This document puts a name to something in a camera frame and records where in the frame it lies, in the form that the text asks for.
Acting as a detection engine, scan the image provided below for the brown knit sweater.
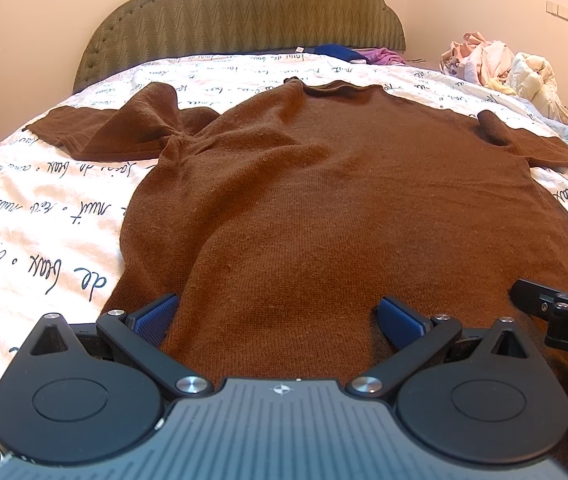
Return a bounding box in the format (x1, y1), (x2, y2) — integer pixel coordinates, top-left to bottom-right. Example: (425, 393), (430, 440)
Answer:
(30, 78), (568, 380)

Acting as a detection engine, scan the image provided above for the pink clothes pile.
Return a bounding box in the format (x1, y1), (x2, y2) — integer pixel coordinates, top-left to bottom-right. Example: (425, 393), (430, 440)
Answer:
(439, 32), (515, 94)

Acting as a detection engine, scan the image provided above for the white script-print bed sheet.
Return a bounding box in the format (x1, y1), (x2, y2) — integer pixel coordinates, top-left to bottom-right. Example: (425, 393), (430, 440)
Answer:
(0, 52), (568, 480)

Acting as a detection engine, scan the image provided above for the light blue cloth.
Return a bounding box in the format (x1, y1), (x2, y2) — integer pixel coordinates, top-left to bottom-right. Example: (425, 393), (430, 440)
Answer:
(513, 96), (568, 145)

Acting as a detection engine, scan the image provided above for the cream puffy jacket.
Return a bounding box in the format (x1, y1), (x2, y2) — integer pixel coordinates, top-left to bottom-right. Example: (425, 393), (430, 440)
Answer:
(506, 52), (568, 125)

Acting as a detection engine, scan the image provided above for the purple cloth at headboard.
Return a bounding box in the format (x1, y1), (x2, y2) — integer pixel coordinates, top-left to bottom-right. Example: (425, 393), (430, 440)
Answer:
(357, 47), (406, 65)

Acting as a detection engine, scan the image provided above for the blue cloth at headboard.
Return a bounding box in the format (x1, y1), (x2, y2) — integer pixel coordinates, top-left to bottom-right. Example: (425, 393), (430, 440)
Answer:
(312, 44), (369, 64)

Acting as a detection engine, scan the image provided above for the green upholstered headboard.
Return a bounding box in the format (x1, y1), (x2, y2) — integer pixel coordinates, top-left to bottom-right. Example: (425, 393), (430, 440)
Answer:
(72, 0), (406, 92)

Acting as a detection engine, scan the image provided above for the white wall light switch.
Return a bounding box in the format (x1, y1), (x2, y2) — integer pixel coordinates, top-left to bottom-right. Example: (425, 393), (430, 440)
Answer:
(546, 1), (568, 22)

